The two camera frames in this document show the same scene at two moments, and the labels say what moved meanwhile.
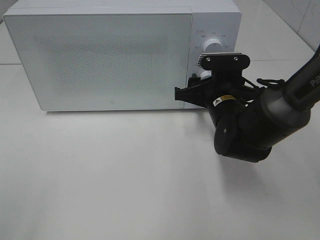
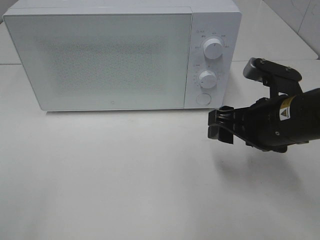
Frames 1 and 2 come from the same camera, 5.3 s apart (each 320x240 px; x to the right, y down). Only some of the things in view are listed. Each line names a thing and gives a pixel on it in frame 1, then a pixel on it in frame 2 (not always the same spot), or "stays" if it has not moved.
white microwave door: x=104 y=60 stays
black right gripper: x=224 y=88 -> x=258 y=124
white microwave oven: x=80 y=55 stays
